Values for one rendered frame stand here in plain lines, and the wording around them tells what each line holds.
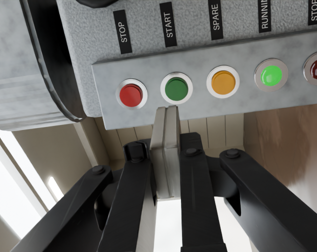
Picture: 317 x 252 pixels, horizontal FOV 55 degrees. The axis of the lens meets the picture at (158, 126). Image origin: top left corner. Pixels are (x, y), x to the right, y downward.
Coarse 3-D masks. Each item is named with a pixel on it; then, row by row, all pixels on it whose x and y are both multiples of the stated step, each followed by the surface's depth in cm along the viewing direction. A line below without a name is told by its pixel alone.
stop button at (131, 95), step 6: (126, 84) 34; (132, 84) 33; (120, 90) 34; (126, 90) 33; (132, 90) 33; (138, 90) 33; (120, 96) 34; (126, 96) 34; (132, 96) 34; (138, 96) 34; (126, 102) 34; (132, 102) 34; (138, 102) 34
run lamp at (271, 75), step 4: (264, 68) 32; (268, 68) 32; (272, 68) 32; (276, 68) 32; (264, 72) 32; (268, 72) 32; (272, 72) 32; (276, 72) 32; (280, 72) 32; (260, 76) 32; (264, 76) 32; (268, 76) 32; (272, 76) 32; (276, 76) 32; (280, 76) 32; (264, 80) 32; (268, 80) 32; (272, 80) 32; (276, 80) 32; (268, 84) 33; (272, 84) 33
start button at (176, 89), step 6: (174, 78) 33; (180, 78) 33; (168, 84) 33; (174, 84) 33; (180, 84) 33; (186, 84) 33; (168, 90) 33; (174, 90) 33; (180, 90) 33; (186, 90) 33; (168, 96) 34; (174, 96) 33; (180, 96) 33
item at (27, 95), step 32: (0, 0) 33; (32, 0) 35; (0, 32) 34; (32, 32) 35; (0, 64) 36; (32, 64) 36; (64, 64) 42; (0, 96) 38; (32, 96) 38; (64, 96) 41; (0, 128) 44
